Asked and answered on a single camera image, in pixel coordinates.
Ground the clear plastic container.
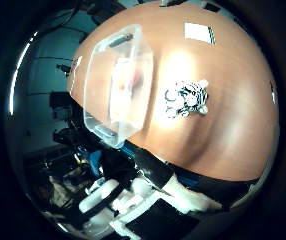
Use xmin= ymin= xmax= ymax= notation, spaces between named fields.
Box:
xmin=82 ymin=23 xmax=155 ymax=150

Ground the white tiger plush toy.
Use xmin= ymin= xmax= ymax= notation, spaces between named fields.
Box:
xmin=164 ymin=79 xmax=210 ymax=119

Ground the small black white marker tag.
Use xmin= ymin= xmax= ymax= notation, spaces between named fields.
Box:
xmin=269 ymin=80 xmax=279 ymax=105

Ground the white paper marker sheet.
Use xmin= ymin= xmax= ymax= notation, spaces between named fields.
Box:
xmin=184 ymin=22 xmax=217 ymax=46

